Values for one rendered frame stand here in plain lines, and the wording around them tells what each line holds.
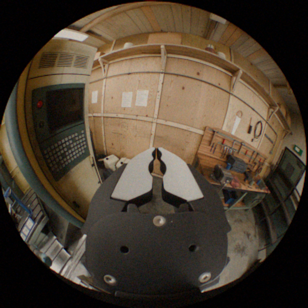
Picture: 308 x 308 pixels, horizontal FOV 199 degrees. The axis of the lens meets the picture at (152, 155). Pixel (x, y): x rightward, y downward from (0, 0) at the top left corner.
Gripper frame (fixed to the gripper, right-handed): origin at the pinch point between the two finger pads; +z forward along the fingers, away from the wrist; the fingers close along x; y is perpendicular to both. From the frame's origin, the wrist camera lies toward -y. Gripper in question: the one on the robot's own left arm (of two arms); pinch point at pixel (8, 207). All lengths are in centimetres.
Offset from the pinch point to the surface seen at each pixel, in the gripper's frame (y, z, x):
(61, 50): -82, 1, 70
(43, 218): 32.3, -2.0, 18.4
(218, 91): -91, -136, 206
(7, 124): -36, -45, 46
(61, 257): 48, -29, -2
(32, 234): 32.6, -1.4, -8.7
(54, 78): -58, 0, 72
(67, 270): 39, -43, -3
